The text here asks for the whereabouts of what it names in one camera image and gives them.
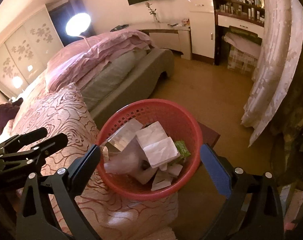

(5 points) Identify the small white tissue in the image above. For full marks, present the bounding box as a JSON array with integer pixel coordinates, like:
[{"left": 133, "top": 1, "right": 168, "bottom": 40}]
[{"left": 151, "top": 164, "right": 183, "bottom": 191}]

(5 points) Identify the rose pattern bedspread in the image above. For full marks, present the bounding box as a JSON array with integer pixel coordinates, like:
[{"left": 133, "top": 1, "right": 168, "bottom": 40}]
[{"left": 0, "top": 73, "right": 178, "bottom": 239}]

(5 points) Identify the white sliding door wardrobe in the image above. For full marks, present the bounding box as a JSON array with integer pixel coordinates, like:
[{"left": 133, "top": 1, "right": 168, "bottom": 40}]
[{"left": 0, "top": 8, "right": 64, "bottom": 98}]

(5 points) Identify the white tall cabinet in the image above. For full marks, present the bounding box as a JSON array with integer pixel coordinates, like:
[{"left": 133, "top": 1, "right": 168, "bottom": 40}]
[{"left": 187, "top": 0, "right": 216, "bottom": 64}]

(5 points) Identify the green foil wrapper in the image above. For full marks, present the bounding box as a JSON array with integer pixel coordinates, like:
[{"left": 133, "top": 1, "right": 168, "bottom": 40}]
[{"left": 174, "top": 140, "right": 191, "bottom": 164}]

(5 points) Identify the white low tv cabinet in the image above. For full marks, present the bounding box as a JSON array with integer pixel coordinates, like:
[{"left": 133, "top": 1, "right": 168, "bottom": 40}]
[{"left": 110, "top": 21, "right": 192, "bottom": 61}]

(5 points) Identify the round ring lamp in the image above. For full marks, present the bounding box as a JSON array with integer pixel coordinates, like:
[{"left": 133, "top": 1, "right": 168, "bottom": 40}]
[{"left": 65, "top": 12, "right": 91, "bottom": 36}]

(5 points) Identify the folded pink quilt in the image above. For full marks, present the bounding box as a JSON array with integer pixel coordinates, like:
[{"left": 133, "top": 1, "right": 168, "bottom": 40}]
[{"left": 45, "top": 29, "right": 156, "bottom": 93}]

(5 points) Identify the white paper tissue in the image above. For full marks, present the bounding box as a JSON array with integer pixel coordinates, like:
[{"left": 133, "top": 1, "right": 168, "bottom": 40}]
[{"left": 136, "top": 121, "right": 180, "bottom": 168}]

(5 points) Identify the plaid covered dresser stool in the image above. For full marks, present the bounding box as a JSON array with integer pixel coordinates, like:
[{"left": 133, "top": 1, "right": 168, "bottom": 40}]
[{"left": 223, "top": 26, "right": 262, "bottom": 77}]

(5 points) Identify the dresser with cosmetics shelf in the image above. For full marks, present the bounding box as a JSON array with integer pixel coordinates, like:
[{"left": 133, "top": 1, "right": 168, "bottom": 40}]
[{"left": 194, "top": 0, "right": 266, "bottom": 67}]

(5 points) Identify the purple garment on bed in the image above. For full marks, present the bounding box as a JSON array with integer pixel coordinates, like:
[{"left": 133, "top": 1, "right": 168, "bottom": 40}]
[{"left": 0, "top": 98, "right": 23, "bottom": 135}]

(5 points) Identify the dark red low stool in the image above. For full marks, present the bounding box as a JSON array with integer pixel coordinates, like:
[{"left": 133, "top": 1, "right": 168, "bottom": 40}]
[{"left": 198, "top": 122, "right": 220, "bottom": 148}]

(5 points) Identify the rose in glass vase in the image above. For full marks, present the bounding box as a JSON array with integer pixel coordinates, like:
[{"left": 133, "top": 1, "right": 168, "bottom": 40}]
[{"left": 145, "top": 2, "right": 160, "bottom": 23}]

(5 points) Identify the red plastic mesh trash basket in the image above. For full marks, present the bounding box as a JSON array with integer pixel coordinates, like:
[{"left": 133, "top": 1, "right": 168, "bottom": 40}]
[{"left": 97, "top": 99, "right": 203, "bottom": 201}]

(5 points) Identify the pink lace curtain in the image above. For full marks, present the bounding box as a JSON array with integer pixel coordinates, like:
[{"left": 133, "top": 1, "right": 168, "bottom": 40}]
[{"left": 241, "top": 0, "right": 303, "bottom": 145}]

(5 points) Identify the grey bed frame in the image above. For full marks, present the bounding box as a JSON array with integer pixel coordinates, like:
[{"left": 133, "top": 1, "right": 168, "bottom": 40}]
[{"left": 80, "top": 48, "right": 174, "bottom": 129}]

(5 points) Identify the clear plastic bag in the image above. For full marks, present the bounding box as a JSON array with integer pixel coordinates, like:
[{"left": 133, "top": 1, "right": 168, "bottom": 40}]
[{"left": 104, "top": 139, "right": 143, "bottom": 174}]

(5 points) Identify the silver foil package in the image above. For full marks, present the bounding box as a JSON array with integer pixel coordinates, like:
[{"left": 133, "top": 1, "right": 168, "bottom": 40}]
[{"left": 105, "top": 119, "right": 143, "bottom": 154}]

